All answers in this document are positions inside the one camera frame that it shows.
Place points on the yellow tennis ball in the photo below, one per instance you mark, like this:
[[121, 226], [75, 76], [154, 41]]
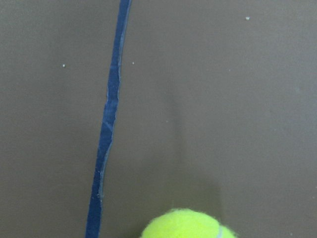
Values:
[[186, 223]]

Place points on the blue tape strip lengthwise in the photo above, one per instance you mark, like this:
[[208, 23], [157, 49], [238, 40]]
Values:
[[95, 210]]

